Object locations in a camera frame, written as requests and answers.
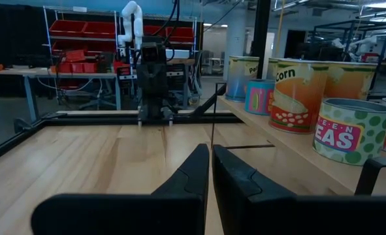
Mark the black table frame rail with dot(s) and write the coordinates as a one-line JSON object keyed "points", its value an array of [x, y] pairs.
{"points": [[98, 120]]}

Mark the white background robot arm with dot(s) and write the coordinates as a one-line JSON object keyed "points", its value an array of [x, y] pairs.
{"points": [[132, 23]]}

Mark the green dotted peas can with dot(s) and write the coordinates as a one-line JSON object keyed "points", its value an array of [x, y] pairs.
{"points": [[349, 134]]}

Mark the small red bin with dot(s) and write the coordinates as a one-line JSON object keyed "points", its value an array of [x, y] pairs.
{"points": [[77, 67], [89, 67], [121, 68], [65, 67]]}

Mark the wooden shelf board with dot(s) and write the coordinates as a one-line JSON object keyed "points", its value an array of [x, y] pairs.
{"points": [[294, 147]]}

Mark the tall orange corn can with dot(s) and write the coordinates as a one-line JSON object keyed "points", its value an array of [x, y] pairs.
{"points": [[297, 101], [349, 81]]}

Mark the large red bin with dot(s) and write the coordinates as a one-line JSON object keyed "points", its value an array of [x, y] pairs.
{"points": [[153, 31], [101, 46], [99, 30], [181, 34], [67, 28], [68, 47]]}

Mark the black vertical frame post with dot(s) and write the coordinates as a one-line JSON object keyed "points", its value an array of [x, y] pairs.
{"points": [[261, 32]]}

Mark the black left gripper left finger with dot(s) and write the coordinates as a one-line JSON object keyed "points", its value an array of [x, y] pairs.
{"points": [[130, 215]]}

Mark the black metal shelf leg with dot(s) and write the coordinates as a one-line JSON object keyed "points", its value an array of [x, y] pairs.
{"points": [[365, 176], [251, 146]]}

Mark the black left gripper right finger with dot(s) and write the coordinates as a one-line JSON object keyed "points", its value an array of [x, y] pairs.
{"points": [[294, 215]]}

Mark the light wooden work table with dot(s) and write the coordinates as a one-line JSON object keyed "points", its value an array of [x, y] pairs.
{"points": [[49, 74]]}

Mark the white distant robot arm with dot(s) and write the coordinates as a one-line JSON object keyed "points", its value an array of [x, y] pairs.
{"points": [[359, 44]]}

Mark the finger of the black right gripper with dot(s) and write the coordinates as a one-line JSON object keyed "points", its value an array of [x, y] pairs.
{"points": [[139, 119], [170, 119]]}

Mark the red mesh crate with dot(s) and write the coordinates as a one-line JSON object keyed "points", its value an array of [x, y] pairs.
{"points": [[75, 56]]}

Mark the black diagonal frame brace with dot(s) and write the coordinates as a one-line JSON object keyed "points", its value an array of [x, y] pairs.
{"points": [[209, 102]]}

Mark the short teal pink corn can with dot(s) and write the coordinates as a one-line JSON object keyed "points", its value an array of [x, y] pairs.
{"points": [[258, 98]]}

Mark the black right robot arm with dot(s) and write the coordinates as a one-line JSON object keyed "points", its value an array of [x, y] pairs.
{"points": [[153, 53]]}

